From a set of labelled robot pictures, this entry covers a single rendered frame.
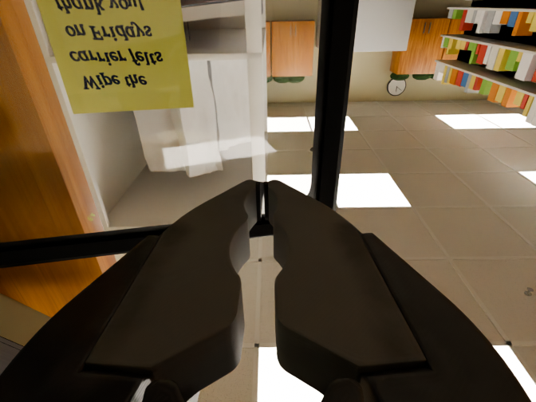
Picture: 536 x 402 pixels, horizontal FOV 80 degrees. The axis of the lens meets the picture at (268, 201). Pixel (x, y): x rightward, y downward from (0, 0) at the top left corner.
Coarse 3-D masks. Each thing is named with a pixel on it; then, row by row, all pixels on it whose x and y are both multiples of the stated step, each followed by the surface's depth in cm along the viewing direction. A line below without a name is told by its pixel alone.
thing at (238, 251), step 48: (240, 192) 11; (192, 240) 9; (240, 240) 10; (144, 288) 7; (192, 288) 7; (240, 288) 7; (144, 336) 6; (192, 336) 6; (240, 336) 7; (192, 384) 7
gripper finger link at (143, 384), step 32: (128, 256) 8; (96, 288) 7; (128, 288) 7; (64, 320) 7; (96, 320) 7; (32, 352) 6; (64, 352) 6; (0, 384) 6; (32, 384) 6; (64, 384) 6; (96, 384) 6; (128, 384) 6
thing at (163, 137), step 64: (0, 0) 17; (64, 0) 17; (128, 0) 18; (192, 0) 18; (256, 0) 19; (320, 0) 19; (0, 64) 18; (64, 64) 19; (128, 64) 19; (192, 64) 20; (256, 64) 20; (0, 128) 20; (64, 128) 20; (128, 128) 21; (192, 128) 22; (256, 128) 23; (0, 192) 22; (64, 192) 23; (128, 192) 23; (192, 192) 24
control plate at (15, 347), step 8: (0, 336) 25; (0, 344) 25; (8, 344) 25; (16, 344) 25; (0, 352) 24; (8, 352) 25; (16, 352) 25; (0, 360) 24; (8, 360) 24; (0, 368) 24
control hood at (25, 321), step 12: (0, 300) 27; (12, 300) 27; (0, 312) 26; (12, 312) 27; (24, 312) 27; (36, 312) 28; (0, 324) 26; (12, 324) 26; (24, 324) 27; (36, 324) 27; (12, 336) 26; (24, 336) 26
